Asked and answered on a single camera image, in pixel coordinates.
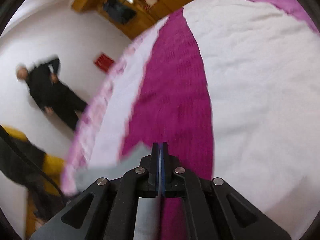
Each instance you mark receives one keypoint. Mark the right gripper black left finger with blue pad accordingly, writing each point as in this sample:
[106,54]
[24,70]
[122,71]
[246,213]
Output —
[123,208]

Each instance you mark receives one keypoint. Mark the red box by wall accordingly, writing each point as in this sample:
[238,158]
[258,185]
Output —
[103,62]

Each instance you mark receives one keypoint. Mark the grey pants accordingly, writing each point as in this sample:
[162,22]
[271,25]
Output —
[117,164]

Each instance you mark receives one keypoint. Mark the dark jacket hanging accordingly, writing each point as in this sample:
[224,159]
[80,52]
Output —
[118,11]

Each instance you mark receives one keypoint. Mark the wooden wardrobe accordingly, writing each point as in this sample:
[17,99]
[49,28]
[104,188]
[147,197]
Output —
[140,5]

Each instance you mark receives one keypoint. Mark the operator in yellow black clothes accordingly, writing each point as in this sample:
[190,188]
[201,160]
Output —
[39,172]

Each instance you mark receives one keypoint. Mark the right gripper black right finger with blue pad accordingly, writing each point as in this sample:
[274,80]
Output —
[212,208]

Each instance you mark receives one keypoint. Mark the person in black clothes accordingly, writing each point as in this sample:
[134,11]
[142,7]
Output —
[49,93]

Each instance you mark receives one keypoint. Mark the pink white patterned bedspread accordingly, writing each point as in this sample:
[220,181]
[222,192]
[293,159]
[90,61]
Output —
[233,87]

